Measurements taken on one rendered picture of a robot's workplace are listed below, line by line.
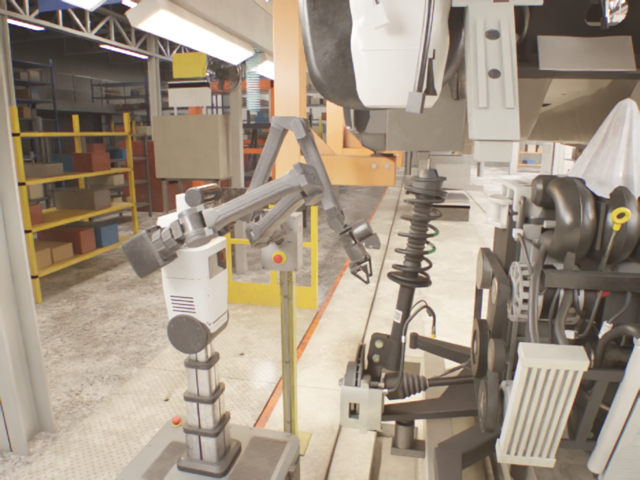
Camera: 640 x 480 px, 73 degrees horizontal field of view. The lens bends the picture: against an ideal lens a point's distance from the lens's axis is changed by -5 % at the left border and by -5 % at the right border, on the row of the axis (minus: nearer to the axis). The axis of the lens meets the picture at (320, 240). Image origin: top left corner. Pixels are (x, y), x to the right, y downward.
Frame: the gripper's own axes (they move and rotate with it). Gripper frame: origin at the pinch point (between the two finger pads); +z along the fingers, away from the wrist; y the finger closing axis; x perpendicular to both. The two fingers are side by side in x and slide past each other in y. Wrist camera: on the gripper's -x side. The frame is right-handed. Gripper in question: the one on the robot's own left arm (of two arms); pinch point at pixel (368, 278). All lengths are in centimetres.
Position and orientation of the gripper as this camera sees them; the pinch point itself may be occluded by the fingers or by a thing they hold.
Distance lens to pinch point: 175.3
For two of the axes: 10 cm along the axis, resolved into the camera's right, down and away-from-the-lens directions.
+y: 2.2, -2.2, 9.5
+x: -8.4, 4.4, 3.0
